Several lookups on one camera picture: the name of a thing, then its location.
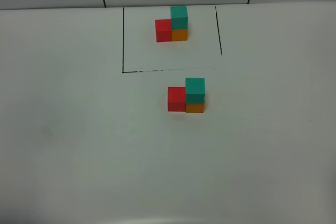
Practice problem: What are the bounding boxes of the orange template cube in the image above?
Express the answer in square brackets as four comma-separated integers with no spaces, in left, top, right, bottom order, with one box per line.
[172,29,188,41]

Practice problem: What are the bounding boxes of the red template cube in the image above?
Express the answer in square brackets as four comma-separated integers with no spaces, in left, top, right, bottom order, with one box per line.
[155,19,172,42]

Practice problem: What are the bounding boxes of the teal template cube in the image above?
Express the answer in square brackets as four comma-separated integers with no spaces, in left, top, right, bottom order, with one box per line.
[170,6,188,30]

